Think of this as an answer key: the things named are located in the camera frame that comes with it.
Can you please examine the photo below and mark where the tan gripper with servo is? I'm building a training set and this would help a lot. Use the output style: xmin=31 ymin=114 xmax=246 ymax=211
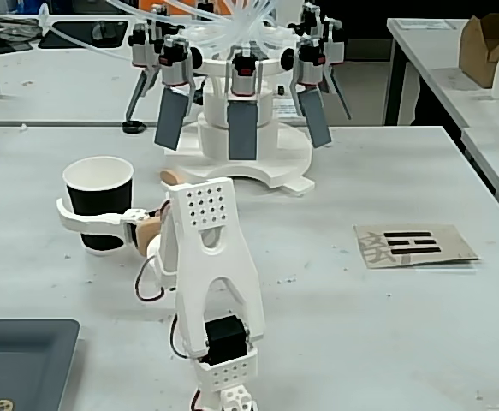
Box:
xmin=56 ymin=170 xmax=183 ymax=258

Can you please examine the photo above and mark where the black paper cup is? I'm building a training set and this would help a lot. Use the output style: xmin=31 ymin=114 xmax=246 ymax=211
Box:
xmin=62 ymin=156 xmax=135 ymax=258

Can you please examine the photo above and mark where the grey paddle dispenser unit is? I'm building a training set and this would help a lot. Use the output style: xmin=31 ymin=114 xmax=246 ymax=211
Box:
xmin=292 ymin=36 xmax=334 ymax=149
xmin=322 ymin=16 xmax=353 ymax=122
xmin=124 ymin=21 xmax=161 ymax=122
xmin=226 ymin=51 xmax=262 ymax=162
xmin=153 ymin=36 xmax=197 ymax=152

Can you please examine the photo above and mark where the white dispenser machine base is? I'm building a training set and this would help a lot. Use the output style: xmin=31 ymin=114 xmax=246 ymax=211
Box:
xmin=165 ymin=57 xmax=317 ymax=198

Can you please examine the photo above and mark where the white printed paper label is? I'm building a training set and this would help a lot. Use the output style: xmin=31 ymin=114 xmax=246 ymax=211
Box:
xmin=271 ymin=98 xmax=305 ymax=120

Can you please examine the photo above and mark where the dark grey tray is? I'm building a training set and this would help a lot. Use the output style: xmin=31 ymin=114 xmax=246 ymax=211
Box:
xmin=0 ymin=318 xmax=81 ymax=411

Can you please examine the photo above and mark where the clear plastic tube bundle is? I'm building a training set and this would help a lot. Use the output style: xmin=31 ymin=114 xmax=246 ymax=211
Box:
xmin=39 ymin=0 xmax=295 ymax=57

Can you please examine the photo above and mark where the cardboard card with black bars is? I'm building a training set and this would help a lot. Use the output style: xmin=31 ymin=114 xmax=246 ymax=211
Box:
xmin=353 ymin=223 xmax=481 ymax=270

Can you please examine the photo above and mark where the white paper sheet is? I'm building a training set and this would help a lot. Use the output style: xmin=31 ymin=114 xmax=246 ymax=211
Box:
xmin=396 ymin=19 xmax=459 ymax=31

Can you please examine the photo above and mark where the brown cardboard box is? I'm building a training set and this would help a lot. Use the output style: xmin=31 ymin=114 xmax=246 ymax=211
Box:
xmin=460 ymin=15 xmax=499 ymax=89

